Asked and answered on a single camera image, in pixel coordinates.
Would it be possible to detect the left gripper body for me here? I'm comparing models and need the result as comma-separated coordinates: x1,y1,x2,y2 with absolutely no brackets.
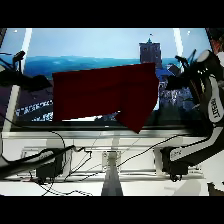
27,74,54,93

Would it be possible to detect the dark red garment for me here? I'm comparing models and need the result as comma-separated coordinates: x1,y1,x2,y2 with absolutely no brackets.
51,62,161,135

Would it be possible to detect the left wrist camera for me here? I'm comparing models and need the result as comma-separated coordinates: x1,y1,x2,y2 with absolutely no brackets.
12,50,27,74

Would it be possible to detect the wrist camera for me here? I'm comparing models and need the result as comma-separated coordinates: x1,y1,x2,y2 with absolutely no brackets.
12,50,27,74
174,54,191,73

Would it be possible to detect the black cable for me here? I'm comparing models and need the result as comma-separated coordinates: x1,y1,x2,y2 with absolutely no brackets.
29,179,95,197
0,112,67,150
115,133,183,169

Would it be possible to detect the silver frame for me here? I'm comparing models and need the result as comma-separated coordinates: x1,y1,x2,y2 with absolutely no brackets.
0,129,224,197

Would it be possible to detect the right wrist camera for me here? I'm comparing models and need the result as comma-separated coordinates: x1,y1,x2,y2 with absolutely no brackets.
174,54,191,73

